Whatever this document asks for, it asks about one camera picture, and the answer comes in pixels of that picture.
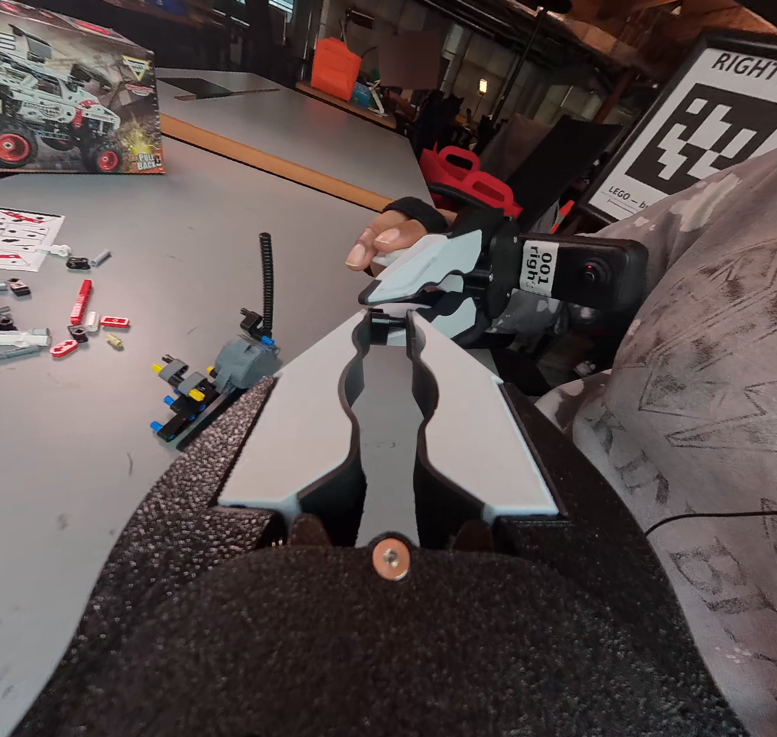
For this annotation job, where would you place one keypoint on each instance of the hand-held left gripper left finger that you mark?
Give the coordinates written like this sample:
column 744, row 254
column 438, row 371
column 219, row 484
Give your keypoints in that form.
column 291, row 439

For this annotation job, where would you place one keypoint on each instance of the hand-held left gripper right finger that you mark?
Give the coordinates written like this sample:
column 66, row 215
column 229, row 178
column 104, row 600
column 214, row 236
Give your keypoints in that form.
column 479, row 439

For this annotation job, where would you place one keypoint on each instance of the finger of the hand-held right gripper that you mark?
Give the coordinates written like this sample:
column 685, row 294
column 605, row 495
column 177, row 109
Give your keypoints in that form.
column 464, row 317
column 419, row 266

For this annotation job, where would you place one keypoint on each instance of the small black toy brick connector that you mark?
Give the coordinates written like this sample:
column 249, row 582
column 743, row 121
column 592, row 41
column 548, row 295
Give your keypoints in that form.
column 382, row 327

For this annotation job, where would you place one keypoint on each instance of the person's right hand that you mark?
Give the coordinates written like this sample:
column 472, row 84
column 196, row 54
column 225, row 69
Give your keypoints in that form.
column 385, row 233

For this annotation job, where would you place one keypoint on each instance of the grey and black toy brick assembly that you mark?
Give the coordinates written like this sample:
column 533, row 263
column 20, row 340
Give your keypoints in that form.
column 243, row 363

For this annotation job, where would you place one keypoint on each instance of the red plastic crate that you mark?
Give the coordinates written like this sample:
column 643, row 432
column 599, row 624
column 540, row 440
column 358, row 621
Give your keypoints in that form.
column 461, row 169

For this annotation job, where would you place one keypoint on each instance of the grey printed hoodie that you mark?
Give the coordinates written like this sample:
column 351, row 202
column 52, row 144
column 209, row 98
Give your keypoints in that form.
column 698, row 445

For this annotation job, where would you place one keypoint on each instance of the orange bag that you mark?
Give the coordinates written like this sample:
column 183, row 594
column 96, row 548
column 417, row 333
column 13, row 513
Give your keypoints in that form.
column 337, row 66

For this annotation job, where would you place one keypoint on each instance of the small white toy brick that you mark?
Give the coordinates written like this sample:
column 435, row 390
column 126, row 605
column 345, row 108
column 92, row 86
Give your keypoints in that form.
column 91, row 321

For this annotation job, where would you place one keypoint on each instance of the red rounded toy brick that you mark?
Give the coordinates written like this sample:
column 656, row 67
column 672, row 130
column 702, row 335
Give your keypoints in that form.
column 62, row 348

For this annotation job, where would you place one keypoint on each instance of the long red toy brick beam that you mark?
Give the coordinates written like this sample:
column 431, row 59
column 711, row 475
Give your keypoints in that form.
column 81, row 302

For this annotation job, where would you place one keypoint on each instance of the light grey toy brick pin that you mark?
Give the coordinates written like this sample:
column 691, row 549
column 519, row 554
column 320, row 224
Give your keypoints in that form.
column 101, row 257

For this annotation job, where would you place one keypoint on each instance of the white toy brick pin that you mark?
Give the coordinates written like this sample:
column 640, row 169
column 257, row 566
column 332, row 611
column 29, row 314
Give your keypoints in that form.
column 59, row 249

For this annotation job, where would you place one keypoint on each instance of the lego instruction sheet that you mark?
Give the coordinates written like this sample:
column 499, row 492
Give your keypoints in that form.
column 30, row 227

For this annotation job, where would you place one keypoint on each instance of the monster truck toy box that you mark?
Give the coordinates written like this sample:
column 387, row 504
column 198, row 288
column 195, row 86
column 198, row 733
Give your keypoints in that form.
column 73, row 93

